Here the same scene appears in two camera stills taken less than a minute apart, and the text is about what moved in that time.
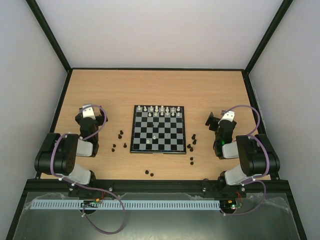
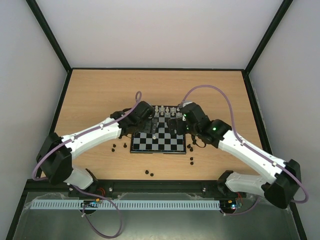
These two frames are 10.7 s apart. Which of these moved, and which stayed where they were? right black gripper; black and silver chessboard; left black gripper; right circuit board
Moved: right black gripper; left black gripper
Stayed: right circuit board; black and silver chessboard
